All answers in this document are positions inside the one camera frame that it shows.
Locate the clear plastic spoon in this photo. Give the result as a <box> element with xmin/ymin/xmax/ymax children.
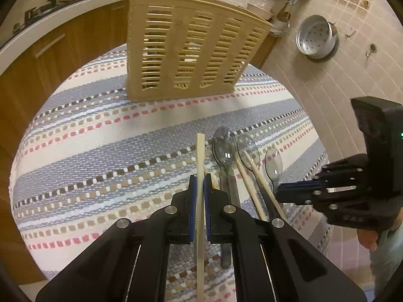
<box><xmin>236</xmin><ymin>133</ymin><xmax>273</xmax><ymax>219</ymax></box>
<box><xmin>264</xmin><ymin>147</ymin><xmax>283</xmax><ymax>192</ymax></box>
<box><xmin>212</xmin><ymin>127</ymin><xmax>240</xmax><ymax>269</ymax></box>

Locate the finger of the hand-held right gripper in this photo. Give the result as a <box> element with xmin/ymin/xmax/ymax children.
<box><xmin>275</xmin><ymin>189</ymin><xmax>373</xmax><ymax>211</ymax></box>
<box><xmin>278</xmin><ymin>154</ymin><xmax>373</xmax><ymax>192</ymax></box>

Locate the beige plastic utensil basket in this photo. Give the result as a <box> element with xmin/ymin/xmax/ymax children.
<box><xmin>126</xmin><ymin>0</ymin><xmax>274</xmax><ymax>102</ymax></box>

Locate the striped woven table mat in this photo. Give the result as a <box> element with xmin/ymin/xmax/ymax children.
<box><xmin>9</xmin><ymin>44</ymin><xmax>334</xmax><ymax>302</ymax></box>

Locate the white kitchen countertop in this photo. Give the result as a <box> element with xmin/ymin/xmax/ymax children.
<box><xmin>0</xmin><ymin>0</ymin><xmax>284</xmax><ymax>76</ymax></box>

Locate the person's right hand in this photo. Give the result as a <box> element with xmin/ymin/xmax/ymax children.
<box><xmin>357</xmin><ymin>228</ymin><xmax>378</xmax><ymax>253</ymax></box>

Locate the beige bowl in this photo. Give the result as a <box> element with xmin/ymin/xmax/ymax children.
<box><xmin>246</xmin><ymin>2</ymin><xmax>274</xmax><ymax>20</ymax></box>

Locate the person's light grey clothing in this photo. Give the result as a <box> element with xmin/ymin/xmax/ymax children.
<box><xmin>369</xmin><ymin>217</ymin><xmax>403</xmax><ymax>294</ymax></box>

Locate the round metal steamer tray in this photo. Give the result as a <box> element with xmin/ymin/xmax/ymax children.
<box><xmin>296</xmin><ymin>15</ymin><xmax>340</xmax><ymax>62</ymax></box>

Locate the black gas stove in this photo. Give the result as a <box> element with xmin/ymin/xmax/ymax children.
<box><xmin>13</xmin><ymin>0</ymin><xmax>106</xmax><ymax>33</ymax></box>

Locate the hanging metal ladle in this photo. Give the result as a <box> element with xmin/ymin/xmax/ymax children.
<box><xmin>270</xmin><ymin>0</ymin><xmax>302</xmax><ymax>36</ymax></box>

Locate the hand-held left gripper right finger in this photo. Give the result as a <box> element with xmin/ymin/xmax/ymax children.
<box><xmin>204</xmin><ymin>174</ymin><xmax>367</xmax><ymax>302</ymax></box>

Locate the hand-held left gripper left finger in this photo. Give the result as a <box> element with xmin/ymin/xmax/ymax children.
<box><xmin>35</xmin><ymin>174</ymin><xmax>198</xmax><ymax>302</ymax></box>

